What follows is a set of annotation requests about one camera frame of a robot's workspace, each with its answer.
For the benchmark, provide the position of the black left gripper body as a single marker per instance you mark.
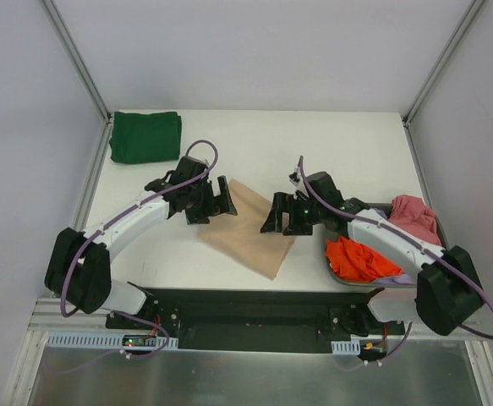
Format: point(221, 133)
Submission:
point(206, 201)

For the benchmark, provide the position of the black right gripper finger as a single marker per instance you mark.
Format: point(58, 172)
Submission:
point(298, 230)
point(279, 207)

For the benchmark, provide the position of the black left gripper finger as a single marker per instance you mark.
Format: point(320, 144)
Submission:
point(194, 216)
point(223, 202)

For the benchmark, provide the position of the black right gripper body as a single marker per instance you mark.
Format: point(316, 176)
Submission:
point(291, 210)

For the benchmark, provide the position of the beige t shirt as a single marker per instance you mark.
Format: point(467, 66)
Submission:
point(240, 237)

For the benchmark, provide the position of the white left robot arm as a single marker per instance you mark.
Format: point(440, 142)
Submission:
point(79, 270)

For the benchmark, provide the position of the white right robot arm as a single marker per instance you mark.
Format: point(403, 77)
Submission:
point(447, 285)

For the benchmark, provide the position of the orange t shirt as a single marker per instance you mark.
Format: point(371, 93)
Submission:
point(356, 263)

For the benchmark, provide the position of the folded green t shirt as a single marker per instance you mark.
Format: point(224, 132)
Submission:
point(145, 138)

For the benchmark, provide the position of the pink t shirt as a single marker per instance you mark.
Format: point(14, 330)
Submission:
point(413, 216)

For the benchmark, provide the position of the lilac t shirt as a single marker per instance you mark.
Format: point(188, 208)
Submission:
point(402, 279)

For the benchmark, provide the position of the grey plastic bin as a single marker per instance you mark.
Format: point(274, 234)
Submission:
point(397, 250)

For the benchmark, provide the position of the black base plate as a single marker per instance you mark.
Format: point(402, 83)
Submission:
point(252, 321)

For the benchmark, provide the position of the white slotted cable duct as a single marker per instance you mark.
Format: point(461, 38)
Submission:
point(109, 341)

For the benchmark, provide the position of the left aluminium corner post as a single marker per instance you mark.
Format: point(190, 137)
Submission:
point(74, 56)

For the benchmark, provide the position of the aluminium corner post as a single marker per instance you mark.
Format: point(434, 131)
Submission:
point(74, 56)
point(464, 25)

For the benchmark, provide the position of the right aluminium corner post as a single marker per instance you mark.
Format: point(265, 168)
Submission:
point(464, 25)

